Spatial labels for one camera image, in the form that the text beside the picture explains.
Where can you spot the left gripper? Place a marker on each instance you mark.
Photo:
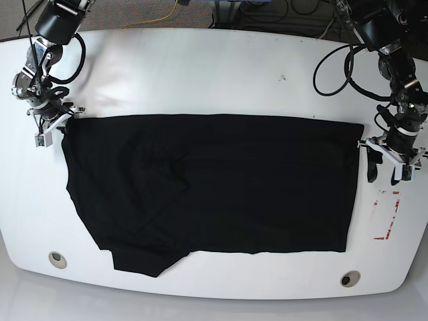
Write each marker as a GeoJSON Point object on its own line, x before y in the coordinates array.
{"type": "Point", "coordinates": [396, 146]}

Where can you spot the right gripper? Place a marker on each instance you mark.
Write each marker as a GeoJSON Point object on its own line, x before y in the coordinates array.
{"type": "Point", "coordinates": [50, 117]}

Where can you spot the black t-shirt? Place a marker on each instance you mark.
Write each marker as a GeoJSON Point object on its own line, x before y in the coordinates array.
{"type": "Point", "coordinates": [151, 189]}

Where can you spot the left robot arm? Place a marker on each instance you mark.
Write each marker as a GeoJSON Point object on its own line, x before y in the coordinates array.
{"type": "Point", "coordinates": [404, 110]}

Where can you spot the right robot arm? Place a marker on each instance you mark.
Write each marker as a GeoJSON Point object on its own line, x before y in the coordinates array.
{"type": "Point", "coordinates": [57, 25]}

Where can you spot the red tape rectangle marking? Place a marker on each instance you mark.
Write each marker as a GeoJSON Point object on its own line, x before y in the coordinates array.
{"type": "Point", "coordinates": [383, 214]}

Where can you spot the right table grommet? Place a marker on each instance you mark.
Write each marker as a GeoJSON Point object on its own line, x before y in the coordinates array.
{"type": "Point", "coordinates": [350, 279]}

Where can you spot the table grommet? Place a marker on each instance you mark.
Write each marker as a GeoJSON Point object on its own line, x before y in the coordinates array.
{"type": "Point", "coordinates": [350, 279]}
{"type": "Point", "coordinates": [57, 260]}

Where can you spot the left table grommet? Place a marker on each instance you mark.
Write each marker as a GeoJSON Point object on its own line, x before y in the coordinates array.
{"type": "Point", "coordinates": [57, 260]}

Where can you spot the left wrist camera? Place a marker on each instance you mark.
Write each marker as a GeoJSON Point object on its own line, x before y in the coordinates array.
{"type": "Point", "coordinates": [407, 171]}

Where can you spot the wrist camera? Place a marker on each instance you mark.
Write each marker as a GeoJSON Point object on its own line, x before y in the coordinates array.
{"type": "Point", "coordinates": [407, 171]}
{"type": "Point", "coordinates": [43, 140]}

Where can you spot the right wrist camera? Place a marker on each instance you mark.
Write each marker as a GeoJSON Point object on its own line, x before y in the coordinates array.
{"type": "Point", "coordinates": [43, 140]}

